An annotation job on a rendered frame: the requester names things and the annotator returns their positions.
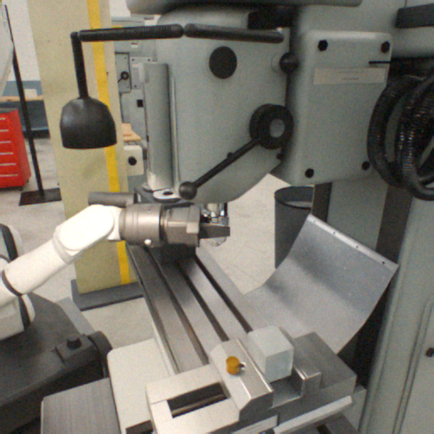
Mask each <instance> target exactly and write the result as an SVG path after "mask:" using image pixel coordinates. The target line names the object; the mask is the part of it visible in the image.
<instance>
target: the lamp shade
mask: <svg viewBox="0 0 434 434"><path fill-rule="evenodd" d="M59 128H60V133H61V138H62V143H63V147H64V148H67V149H73V150H91V149H99V148H106V147H112V145H114V144H116V143H118V139H116V131H115V123H114V120H113V117H112V114H111V113H110V111H109V107H108V105H106V104H105V103H103V102H101V101H100V100H98V99H97V98H92V97H76V98H74V99H71V100H70V101H68V102H67V103H66V104H65V105H64V106H63V107H62V112H61V118H60V123H59Z"/></svg>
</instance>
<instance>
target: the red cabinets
mask: <svg viewBox="0 0 434 434"><path fill-rule="evenodd" d="M18 109H19V108H2V109H0V187H10V186H18V187H19V190H20V191H23V190H24V188H23V186H24V185H25V184H26V182H29V179H30V178H31V167H30V163H29V159H28V154H27V151H26V146H25V138H24V134H23V130H22V125H21V122H20V117H19V110H18Z"/></svg>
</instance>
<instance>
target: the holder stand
mask: <svg viewBox="0 0 434 434"><path fill-rule="evenodd" d="M134 192H136V195H137V204H163V205H164V210H165V211H167V210H168V209H171V208H190V206H194V203H193V202H190V201H187V200H184V199H182V198H179V197H178V196H177V195H176V194H175V193H173V192H172V191H171V189H170V188H165V189H158V190H153V189H152V188H151V187H150V186H149V185H148V182H146V183H144V184H143V185H142V186H134ZM148 248H149V249H150V250H151V252H152V253H153V254H154V256H155V257H156V258H157V259H158V261H159V262H160V263H161V264H165V263H169V262H172V261H176V260H179V259H182V258H185V257H188V256H192V255H194V254H196V248H189V247H188V246H187V244H168V241H166V239H165V240H164V245H163V246H162V247H153V248H152V247H148Z"/></svg>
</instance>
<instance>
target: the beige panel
mask: <svg viewBox="0 0 434 434"><path fill-rule="evenodd" d="M26 5H27V10H28V15H29V20H30V24H31V33H32V38H33V42H34V48H35V53H36V61H37V66H38V71H39V76H40V82H41V86H42V95H43V100H44V104H45V109H46V115H47V123H48V128H49V133H50V137H51V143H52V148H53V156H54V157H55V158H54V162H56V166H57V171H58V180H59V185H60V190H61V195H62V199H63V206H64V214H65V219H66V221H67V220H69V219H70V218H72V217H73V216H75V215H77V214H79V213H80V212H81V211H83V210H84V209H87V208H89V202H87V197H89V193H90V192H128V191H129V189H128V180H127V172H126V163H125V148H124V138H123V130H122V122H121V112H120V97H119V88H118V79H117V71H116V63H115V54H114V42H113V41H106V42H83V43H82V45H83V49H82V50H83V53H84V54H83V55H84V59H85V61H84V62H85V65H86V66H85V67H86V76H87V84H88V91H89V94H88V95H90V96H89V97H92V98H97V99H98V100H100V101H101V102H103V103H105V104H106V105H108V108H109V111H110V113H111V114H112V117H113V120H114V123H115V131H116V139H118V143H116V144H114V145H112V147H106V148H99V149H91V150H73V149H67V148H64V147H63V143H62V138H61V133H60V128H59V123H60V118H61V112H62V107H63V106H64V105H65V104H66V103H67V102H68V101H70V100H71V99H74V98H76V97H78V95H79V94H78V90H77V88H78V87H77V85H76V84H77V83H76V75H75V68H74V67H75V66H74V61H73V60H74V59H73V56H72V55H73V52H72V49H71V47H72V46H71V43H70V42H71V40H70V33H71V32H72V31H78V32H79V31H81V30H91V29H94V30H95V29H106V28H107V29H108V28H112V21H111V12H110V3H109V0H26ZM74 267H75V276H76V279H73V280H70V283H71V293H72V301H73V302H74V304H75V305H76V307H77V308H78V309H79V310H80V311H87V310H90V309H96V308H100V307H104V306H108V305H111V304H115V303H123V302H126V301H130V300H133V299H137V298H143V295H142V292H141V289H140V287H139V284H138V282H137V279H136V276H135V274H134V271H133V269H132V267H131V263H130V261H129V258H128V256H127V253H126V250H125V241H122V242H105V241H99V242H97V243H96V244H94V245H93V246H91V247H89V248H87V249H86V250H84V251H83V253H82V254H81V258H80V259H78V261H76V262H75V263H74Z"/></svg>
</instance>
